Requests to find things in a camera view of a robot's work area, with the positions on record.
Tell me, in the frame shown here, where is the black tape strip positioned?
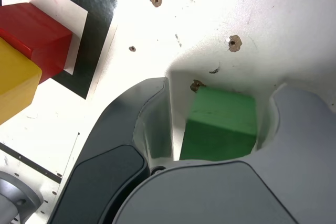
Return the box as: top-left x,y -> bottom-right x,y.
0,142 -> 64,184

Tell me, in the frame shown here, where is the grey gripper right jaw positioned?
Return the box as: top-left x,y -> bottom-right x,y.
112,82 -> 336,224

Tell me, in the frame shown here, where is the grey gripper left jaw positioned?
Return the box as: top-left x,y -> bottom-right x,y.
48,76 -> 174,224

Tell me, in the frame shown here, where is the yellow cube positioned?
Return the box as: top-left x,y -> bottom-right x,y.
0,36 -> 43,126

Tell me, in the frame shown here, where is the red cube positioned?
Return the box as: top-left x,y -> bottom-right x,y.
0,2 -> 73,84

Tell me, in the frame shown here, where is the black tape square outline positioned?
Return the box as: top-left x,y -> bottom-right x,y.
0,0 -> 118,101

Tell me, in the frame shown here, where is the green cube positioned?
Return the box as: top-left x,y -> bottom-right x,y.
179,87 -> 257,162

